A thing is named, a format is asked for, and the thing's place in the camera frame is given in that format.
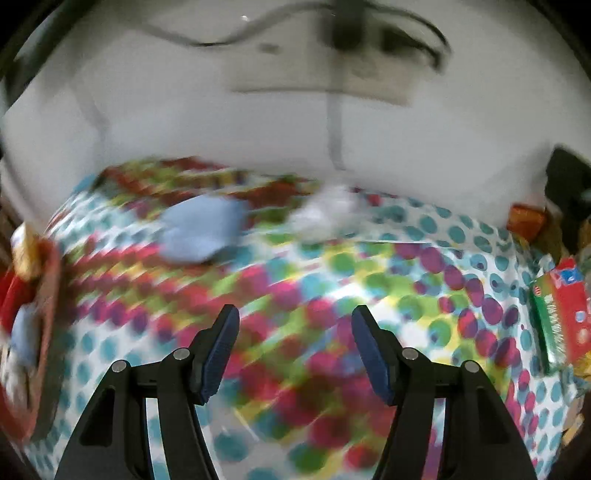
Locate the black power adapter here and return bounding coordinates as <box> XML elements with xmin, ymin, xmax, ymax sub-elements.
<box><xmin>329</xmin><ymin>0</ymin><xmax>367</xmax><ymax>52</ymax></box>

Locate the red green medicine box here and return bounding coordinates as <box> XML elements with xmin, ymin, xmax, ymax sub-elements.
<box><xmin>530</xmin><ymin>257</ymin><xmax>590</xmax><ymax>374</ymax></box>

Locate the white wall socket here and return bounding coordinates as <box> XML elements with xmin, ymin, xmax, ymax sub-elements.
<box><xmin>222</xmin><ymin>13</ymin><xmax>426</xmax><ymax>106</ymax></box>

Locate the red snack packet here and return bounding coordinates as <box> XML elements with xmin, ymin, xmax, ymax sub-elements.
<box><xmin>506</xmin><ymin>203</ymin><xmax>547</xmax><ymax>243</ymax></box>

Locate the black tv cable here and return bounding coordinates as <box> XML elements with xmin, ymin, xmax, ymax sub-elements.
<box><xmin>138</xmin><ymin>0</ymin><xmax>334</xmax><ymax>50</ymax></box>

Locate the red sock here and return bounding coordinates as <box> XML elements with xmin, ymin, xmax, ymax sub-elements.
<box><xmin>0</xmin><ymin>270</ymin><xmax>35</xmax><ymax>335</ymax></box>

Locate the white crumpled plastic bag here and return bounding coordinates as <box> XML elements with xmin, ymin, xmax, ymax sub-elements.
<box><xmin>287</xmin><ymin>181</ymin><xmax>363</xmax><ymax>244</ymax></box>

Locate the blue sock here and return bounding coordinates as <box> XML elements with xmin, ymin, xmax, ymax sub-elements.
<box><xmin>159</xmin><ymin>194</ymin><xmax>249</xmax><ymax>264</ymax></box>

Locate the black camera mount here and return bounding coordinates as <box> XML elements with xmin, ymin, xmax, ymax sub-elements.
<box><xmin>545</xmin><ymin>146</ymin><xmax>590</xmax><ymax>218</ymax></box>

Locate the red round tray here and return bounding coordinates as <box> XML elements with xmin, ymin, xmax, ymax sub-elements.
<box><xmin>1</xmin><ymin>223</ymin><xmax>62</xmax><ymax>444</ymax></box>

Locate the yellow medicine box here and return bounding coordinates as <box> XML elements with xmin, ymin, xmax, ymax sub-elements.
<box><xmin>10</xmin><ymin>222</ymin><xmax>43</xmax><ymax>282</ymax></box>

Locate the colourful polka dot cloth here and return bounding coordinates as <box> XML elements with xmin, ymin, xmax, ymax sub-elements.
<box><xmin>26</xmin><ymin>158</ymin><xmax>576</xmax><ymax>479</ymax></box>

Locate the white sock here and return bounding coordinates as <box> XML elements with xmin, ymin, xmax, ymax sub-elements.
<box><xmin>11</xmin><ymin>303</ymin><xmax>41</xmax><ymax>369</ymax></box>

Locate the black plug with cable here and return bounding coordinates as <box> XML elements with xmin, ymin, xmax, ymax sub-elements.
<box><xmin>366</xmin><ymin>1</ymin><xmax>453</xmax><ymax>73</ymax></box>

